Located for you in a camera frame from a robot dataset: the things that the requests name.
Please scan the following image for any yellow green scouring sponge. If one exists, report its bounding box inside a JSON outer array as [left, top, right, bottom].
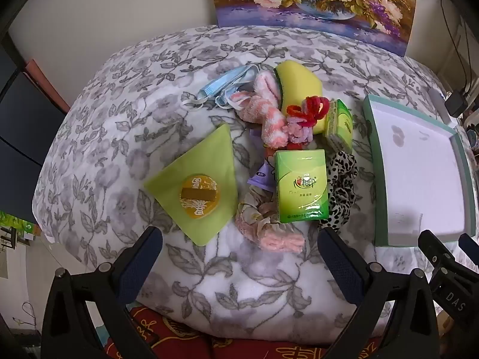
[[274, 60, 330, 135]]

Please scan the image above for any white tray with teal rim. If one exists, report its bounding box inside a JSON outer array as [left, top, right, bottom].
[[362, 94, 477, 248]]

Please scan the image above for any pink lilac fuzzy hair tie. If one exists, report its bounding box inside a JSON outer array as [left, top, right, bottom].
[[282, 118, 313, 144]]

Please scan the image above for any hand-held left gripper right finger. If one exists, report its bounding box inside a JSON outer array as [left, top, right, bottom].
[[317, 227, 439, 359]]

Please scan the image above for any black cable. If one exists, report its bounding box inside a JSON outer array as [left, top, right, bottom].
[[464, 11, 474, 94], [439, 0, 466, 94]]

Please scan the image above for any grey floral blanket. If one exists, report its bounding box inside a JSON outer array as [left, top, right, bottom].
[[32, 25, 472, 345]]

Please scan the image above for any leopard print scrunchie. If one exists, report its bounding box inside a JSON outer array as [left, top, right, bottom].
[[318, 150, 359, 229]]

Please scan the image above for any black charger adapter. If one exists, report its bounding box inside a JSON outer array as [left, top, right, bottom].
[[447, 92, 469, 117]]

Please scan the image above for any light green cloth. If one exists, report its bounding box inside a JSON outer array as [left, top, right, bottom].
[[144, 123, 238, 247]]

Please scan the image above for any large green tissue pack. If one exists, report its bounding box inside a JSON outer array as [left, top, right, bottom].
[[274, 149, 331, 223]]

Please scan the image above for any pink white striped fuzzy sock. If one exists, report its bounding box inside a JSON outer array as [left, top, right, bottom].
[[229, 72, 290, 149]]

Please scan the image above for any orange board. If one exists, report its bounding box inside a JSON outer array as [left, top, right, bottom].
[[24, 59, 70, 111]]

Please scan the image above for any small green tissue pack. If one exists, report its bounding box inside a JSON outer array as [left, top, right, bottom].
[[324, 99, 354, 154]]

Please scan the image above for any white power strip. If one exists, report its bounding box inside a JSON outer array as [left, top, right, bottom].
[[428, 89, 458, 128]]

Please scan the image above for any floral wall painting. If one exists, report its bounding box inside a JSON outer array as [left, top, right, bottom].
[[207, 0, 418, 57]]

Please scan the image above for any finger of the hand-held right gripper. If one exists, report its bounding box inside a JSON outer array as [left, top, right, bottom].
[[458, 233, 479, 266], [418, 230, 455, 281]]

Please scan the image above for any blue face mask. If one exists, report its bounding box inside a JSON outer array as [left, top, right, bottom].
[[182, 64, 263, 111]]

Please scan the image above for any cream pink lace scrunchie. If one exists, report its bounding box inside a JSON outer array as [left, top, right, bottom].
[[235, 187, 289, 240]]

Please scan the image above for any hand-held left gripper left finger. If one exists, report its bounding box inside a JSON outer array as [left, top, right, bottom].
[[41, 226, 165, 359]]

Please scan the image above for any red chenille twist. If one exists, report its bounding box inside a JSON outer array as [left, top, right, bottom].
[[286, 96, 331, 128]]

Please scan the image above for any green box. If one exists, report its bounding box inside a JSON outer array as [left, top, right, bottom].
[[0, 211, 42, 238]]

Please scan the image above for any dark cabinet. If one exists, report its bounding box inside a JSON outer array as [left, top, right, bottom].
[[0, 43, 70, 225]]

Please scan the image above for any purple cartoon snack packet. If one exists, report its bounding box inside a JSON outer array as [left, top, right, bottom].
[[247, 127, 279, 192]]

